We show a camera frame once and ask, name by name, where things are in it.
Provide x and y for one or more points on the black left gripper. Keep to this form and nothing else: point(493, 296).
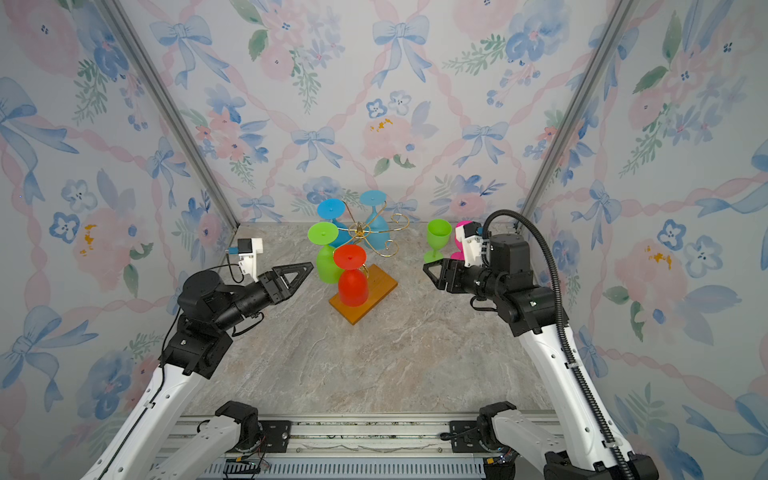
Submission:
point(273, 283)

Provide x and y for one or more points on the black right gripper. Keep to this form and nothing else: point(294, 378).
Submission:
point(451, 270)

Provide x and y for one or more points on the pink wine glass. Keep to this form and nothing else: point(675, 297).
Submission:
point(459, 238)

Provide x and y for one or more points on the green wine glass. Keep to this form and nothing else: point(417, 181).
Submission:
point(323, 234)
point(438, 235)

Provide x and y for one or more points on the red wine glass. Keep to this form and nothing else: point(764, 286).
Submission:
point(353, 283)

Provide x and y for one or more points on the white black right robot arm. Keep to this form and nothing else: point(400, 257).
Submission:
point(552, 360)

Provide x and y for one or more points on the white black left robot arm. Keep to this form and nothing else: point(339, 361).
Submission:
point(208, 310)

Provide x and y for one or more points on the blue wine glass right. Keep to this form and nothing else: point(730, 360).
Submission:
point(376, 225)

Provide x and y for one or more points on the blue wine glass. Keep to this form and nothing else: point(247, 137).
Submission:
point(376, 225)
point(331, 210)

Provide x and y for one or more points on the blue wine glass left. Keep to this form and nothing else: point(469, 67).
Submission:
point(331, 210)

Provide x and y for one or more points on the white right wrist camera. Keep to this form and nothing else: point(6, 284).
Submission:
point(473, 245)

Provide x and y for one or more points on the gold wire rack wooden base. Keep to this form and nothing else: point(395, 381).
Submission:
point(380, 284)

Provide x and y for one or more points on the aluminium rail base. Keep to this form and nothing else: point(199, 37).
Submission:
point(375, 435)

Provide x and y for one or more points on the aluminium corner post left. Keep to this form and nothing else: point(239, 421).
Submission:
point(117, 19)

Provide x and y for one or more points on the aluminium corner post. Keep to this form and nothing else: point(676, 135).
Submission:
point(117, 19)
point(615, 26)

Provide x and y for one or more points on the aluminium corner post right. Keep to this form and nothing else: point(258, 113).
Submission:
point(615, 26)

